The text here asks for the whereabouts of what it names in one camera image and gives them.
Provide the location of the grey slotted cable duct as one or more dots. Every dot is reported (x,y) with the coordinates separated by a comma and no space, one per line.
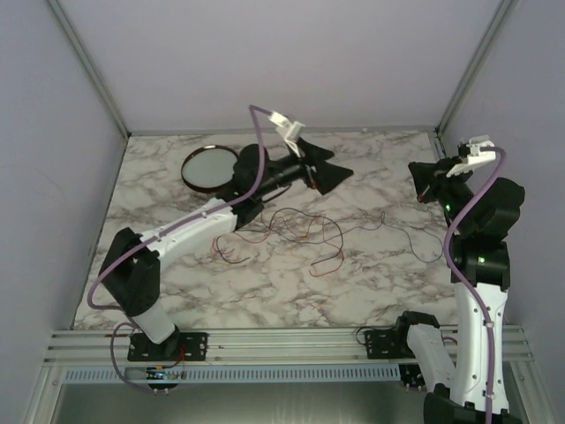
(263,374)

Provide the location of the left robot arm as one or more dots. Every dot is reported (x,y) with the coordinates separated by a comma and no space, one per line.
(131,271)

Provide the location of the left aluminium corner post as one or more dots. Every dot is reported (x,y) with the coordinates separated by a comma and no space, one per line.
(87,62)

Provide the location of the aluminium corner post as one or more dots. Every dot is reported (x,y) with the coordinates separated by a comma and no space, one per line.
(87,62)
(478,58)

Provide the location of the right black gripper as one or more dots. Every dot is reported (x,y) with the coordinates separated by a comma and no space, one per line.
(423,173)

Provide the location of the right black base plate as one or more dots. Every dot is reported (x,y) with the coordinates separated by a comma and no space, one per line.
(382,344)

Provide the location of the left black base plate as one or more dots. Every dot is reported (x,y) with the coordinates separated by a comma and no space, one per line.
(181,345)

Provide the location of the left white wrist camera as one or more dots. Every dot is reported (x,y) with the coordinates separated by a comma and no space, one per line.
(289,130)

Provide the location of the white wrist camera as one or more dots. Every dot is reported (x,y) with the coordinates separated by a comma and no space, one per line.
(473,154)
(289,130)

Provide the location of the aluminium front rail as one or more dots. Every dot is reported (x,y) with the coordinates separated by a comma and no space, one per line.
(225,347)

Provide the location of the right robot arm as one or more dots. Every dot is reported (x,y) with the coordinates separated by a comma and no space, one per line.
(469,388)

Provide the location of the round brown rimmed plate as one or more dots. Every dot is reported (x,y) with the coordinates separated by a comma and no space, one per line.
(208,169)

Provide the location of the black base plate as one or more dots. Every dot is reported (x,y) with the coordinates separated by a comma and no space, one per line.
(181,345)
(382,344)

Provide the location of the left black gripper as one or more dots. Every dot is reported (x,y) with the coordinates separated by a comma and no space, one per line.
(327,176)

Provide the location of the right aluminium corner post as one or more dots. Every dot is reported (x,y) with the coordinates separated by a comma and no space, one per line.
(478,58)

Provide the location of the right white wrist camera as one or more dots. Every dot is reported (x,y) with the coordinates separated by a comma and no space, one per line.
(473,154)

